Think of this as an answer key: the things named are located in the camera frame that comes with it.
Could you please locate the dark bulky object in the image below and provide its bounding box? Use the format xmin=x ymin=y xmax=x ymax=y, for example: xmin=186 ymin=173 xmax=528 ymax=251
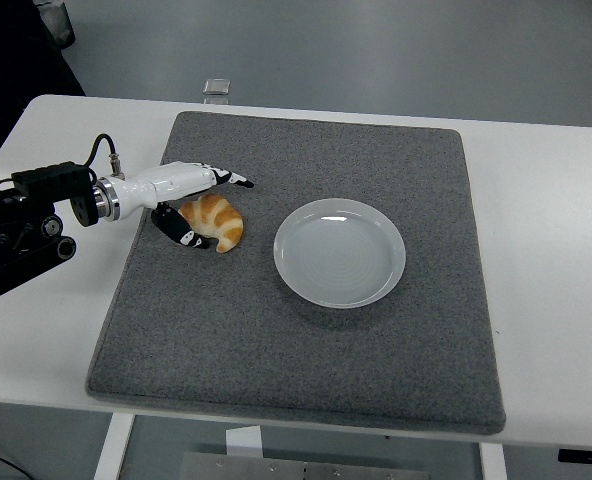
xmin=0 ymin=0 xmax=86 ymax=154

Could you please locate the grey felt mat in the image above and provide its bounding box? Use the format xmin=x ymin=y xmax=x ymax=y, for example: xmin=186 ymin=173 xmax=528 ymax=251
xmin=85 ymin=110 xmax=507 ymax=436

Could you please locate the black floor cable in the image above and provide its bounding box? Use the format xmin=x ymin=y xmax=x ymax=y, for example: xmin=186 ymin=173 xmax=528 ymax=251
xmin=0 ymin=443 xmax=33 ymax=480

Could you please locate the golden croissant bread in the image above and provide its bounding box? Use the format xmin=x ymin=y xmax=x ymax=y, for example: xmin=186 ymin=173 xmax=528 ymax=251
xmin=178 ymin=193 xmax=244 ymax=254

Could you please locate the grey metal plate with screws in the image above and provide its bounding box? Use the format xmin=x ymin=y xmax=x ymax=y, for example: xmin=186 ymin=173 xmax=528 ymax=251
xmin=180 ymin=451 xmax=430 ymax=480

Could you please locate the white table leg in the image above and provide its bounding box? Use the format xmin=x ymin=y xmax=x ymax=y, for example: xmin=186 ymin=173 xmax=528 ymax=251
xmin=479 ymin=442 xmax=508 ymax=480
xmin=93 ymin=413 xmax=136 ymax=480

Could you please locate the grey mesh bin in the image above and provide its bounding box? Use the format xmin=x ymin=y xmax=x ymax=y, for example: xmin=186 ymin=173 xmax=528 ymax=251
xmin=32 ymin=0 xmax=75 ymax=49

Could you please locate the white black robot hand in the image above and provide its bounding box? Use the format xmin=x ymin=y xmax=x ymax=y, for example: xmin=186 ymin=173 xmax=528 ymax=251
xmin=109 ymin=160 xmax=256 ymax=250

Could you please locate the pale grey round plate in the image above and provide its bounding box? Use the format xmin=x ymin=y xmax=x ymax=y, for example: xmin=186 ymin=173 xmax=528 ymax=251
xmin=273 ymin=197 xmax=408 ymax=310

